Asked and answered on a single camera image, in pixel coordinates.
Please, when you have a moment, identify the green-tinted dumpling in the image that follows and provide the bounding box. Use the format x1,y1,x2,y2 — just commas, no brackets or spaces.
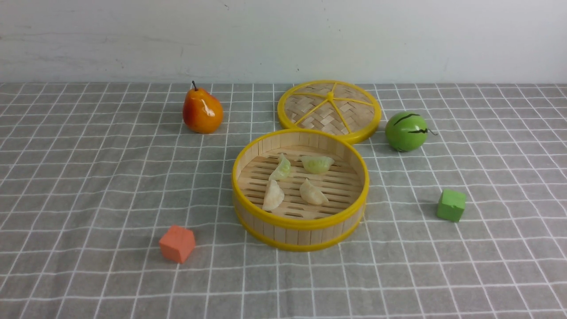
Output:
268,153,291,180

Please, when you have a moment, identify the yellow-green dumpling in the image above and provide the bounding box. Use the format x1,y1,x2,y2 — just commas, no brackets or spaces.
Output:
299,156,335,175

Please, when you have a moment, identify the white dumpling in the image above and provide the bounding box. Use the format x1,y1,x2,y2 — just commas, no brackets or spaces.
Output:
262,179,285,212
299,179,329,206

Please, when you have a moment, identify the bamboo steamer tray yellow rim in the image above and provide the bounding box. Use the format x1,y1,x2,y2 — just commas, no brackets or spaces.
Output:
232,129,370,252

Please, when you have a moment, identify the bamboo steamer lid yellow rim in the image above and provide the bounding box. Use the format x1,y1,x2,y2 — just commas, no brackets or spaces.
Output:
277,79,381,144

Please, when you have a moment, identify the orange toy pear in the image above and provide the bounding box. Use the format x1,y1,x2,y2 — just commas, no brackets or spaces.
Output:
183,81,224,134

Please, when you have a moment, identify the green toy watermelon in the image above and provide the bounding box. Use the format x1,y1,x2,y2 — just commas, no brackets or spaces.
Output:
385,111,438,152

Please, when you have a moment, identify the orange cube block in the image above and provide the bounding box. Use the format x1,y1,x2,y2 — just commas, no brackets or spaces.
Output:
159,225,196,263

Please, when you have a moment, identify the green cube block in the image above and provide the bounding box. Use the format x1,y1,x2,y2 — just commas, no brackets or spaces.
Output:
437,189,466,223

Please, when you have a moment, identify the grey checkered tablecloth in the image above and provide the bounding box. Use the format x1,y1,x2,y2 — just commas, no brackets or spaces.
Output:
0,82,567,319

